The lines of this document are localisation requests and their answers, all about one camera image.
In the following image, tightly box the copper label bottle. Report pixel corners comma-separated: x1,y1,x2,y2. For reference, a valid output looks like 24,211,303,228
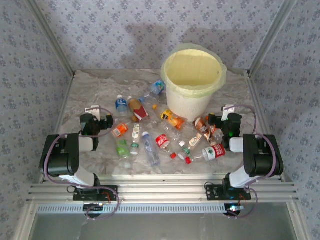
192,116,210,133

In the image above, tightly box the blue label white cap bottle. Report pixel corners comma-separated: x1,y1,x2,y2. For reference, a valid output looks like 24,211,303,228
115,94,128,117

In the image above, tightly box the white orange label green cap bottle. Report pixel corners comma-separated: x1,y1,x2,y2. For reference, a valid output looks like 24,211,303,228
183,132,204,155

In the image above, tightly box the clear bottle narrow white label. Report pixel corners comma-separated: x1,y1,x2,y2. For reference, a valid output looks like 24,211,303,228
131,122,141,141

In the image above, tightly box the green label clear bottle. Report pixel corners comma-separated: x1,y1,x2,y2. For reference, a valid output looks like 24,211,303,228
114,139,131,169

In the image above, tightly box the red white green label bottle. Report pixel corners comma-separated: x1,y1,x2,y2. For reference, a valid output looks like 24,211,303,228
185,143,227,165

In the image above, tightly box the brown bottle red yellow label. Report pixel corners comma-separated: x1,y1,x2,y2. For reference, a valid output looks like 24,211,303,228
126,96,150,123

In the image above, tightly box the small bottle green band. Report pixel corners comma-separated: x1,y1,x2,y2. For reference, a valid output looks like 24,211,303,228
129,142,140,156

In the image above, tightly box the orange juice bottle yellow label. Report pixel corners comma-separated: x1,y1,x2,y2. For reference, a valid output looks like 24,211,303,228
159,109,186,131

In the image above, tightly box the clear bottle orange cap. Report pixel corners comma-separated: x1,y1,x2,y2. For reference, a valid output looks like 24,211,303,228
144,94,161,118

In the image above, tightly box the blue tinted water bottle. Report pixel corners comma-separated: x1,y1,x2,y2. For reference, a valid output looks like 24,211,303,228
141,131,161,167

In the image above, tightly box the red cola label bottle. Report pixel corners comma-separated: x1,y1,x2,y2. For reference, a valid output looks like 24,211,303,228
154,133,178,160

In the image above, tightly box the clear bottle colourful blue label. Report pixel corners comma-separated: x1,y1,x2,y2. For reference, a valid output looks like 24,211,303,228
138,79,167,104

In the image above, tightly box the white waste bin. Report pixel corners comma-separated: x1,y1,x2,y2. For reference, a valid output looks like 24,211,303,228
160,42,228,101

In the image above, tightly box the black circuit board with LED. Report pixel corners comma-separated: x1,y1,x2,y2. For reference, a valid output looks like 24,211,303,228
83,202,105,218
224,203,245,218

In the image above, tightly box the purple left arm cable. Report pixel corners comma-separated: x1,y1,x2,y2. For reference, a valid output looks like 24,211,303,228
42,106,121,221

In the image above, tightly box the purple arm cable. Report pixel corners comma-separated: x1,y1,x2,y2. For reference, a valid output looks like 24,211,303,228
226,104,279,220
42,106,121,221

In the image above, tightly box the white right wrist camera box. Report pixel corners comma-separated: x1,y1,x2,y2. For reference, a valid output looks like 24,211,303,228
221,104,236,120

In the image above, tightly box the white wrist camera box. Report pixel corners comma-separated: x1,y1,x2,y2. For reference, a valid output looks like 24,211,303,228
221,104,236,120
84,105,101,118

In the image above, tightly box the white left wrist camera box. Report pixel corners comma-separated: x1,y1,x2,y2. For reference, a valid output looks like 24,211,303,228
84,105,101,118

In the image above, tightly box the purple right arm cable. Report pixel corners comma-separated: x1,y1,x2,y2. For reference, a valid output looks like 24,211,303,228
226,104,279,220

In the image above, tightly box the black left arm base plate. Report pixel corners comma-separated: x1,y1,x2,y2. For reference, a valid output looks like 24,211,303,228
66,185,119,202

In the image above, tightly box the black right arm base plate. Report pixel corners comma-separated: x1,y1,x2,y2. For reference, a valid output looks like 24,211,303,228
204,182,252,202

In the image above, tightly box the aluminium mounting rail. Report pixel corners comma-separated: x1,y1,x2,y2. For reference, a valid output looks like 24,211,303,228
26,174,300,203

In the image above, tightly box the aluminium frame post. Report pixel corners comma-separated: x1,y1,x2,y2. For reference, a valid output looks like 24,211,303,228
247,0,300,76
24,0,76,76

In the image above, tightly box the grey slotted cable duct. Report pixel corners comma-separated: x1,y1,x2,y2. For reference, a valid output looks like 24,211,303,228
37,202,226,215

